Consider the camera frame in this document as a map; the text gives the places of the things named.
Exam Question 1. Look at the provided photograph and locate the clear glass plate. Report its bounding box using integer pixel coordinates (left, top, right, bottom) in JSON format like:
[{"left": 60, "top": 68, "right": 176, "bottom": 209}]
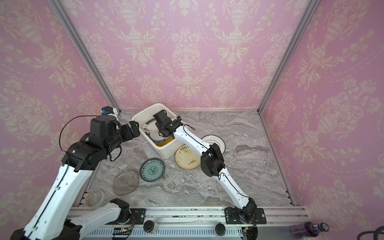
[{"left": 113, "top": 171, "right": 140, "bottom": 196}]

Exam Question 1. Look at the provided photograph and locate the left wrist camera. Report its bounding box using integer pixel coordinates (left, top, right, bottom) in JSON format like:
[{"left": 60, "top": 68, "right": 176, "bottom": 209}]
[{"left": 101, "top": 106, "right": 120, "bottom": 120}]

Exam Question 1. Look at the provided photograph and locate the purple plastic bottle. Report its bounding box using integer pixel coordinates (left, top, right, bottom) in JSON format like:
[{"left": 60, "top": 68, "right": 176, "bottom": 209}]
[{"left": 291, "top": 222, "right": 330, "bottom": 239}]

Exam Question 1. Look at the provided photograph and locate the left black knob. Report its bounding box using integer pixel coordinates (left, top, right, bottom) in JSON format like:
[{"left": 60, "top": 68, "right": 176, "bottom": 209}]
[{"left": 143, "top": 221, "right": 155, "bottom": 233}]

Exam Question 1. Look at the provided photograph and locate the teal patterned small plate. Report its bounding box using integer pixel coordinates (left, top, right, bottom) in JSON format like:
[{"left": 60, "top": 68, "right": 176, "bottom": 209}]
[{"left": 140, "top": 158, "right": 165, "bottom": 182}]

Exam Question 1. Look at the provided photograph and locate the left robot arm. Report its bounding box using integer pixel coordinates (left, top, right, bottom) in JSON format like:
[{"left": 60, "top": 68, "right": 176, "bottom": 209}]
[{"left": 11, "top": 115, "right": 140, "bottom": 240}]

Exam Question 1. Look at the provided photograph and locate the white plate with clover emblem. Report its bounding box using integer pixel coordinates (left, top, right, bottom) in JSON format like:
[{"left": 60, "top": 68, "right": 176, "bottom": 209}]
[{"left": 202, "top": 135, "right": 226, "bottom": 154}]

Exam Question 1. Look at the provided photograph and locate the yellow white-dotted scalloped plate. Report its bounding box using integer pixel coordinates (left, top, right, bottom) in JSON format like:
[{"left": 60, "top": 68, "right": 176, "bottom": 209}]
[{"left": 156, "top": 137, "right": 174, "bottom": 147}]

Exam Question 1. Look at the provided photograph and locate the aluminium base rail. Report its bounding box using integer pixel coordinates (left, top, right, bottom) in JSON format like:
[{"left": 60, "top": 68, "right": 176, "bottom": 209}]
[{"left": 64, "top": 205, "right": 310, "bottom": 240}]

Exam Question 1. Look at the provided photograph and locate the white plate red-green rim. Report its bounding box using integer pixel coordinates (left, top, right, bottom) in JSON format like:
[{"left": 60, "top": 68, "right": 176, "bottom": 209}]
[{"left": 142, "top": 118, "right": 159, "bottom": 133}]

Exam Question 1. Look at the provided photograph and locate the white plastic bin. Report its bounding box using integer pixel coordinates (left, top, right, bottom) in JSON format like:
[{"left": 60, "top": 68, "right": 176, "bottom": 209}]
[{"left": 132, "top": 103, "right": 183, "bottom": 159}]

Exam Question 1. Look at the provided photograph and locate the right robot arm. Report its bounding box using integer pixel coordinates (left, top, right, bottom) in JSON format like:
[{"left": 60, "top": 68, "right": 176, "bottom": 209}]
[{"left": 153, "top": 110, "right": 257, "bottom": 224}]

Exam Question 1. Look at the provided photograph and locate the white plate green lettered rim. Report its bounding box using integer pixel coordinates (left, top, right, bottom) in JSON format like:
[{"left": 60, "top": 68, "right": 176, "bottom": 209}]
[{"left": 149, "top": 132, "right": 170, "bottom": 144}]

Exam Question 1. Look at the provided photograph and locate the tape roll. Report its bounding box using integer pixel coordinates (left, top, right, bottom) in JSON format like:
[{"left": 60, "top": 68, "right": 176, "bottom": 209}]
[{"left": 84, "top": 190, "right": 105, "bottom": 209}]

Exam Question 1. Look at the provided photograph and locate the black knob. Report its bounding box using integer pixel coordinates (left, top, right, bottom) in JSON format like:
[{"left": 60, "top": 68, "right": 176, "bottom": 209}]
[
  {"left": 143, "top": 221, "right": 155, "bottom": 233},
  {"left": 214, "top": 223, "right": 226, "bottom": 237}
]

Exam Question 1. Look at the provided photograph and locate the cream plate with green leaves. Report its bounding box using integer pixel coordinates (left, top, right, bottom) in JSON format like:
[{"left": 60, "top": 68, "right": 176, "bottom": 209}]
[{"left": 175, "top": 145, "right": 201, "bottom": 170}]

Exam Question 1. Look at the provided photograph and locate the right black knob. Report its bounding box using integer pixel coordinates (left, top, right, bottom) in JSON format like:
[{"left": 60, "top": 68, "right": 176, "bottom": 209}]
[{"left": 214, "top": 223, "right": 226, "bottom": 237}]

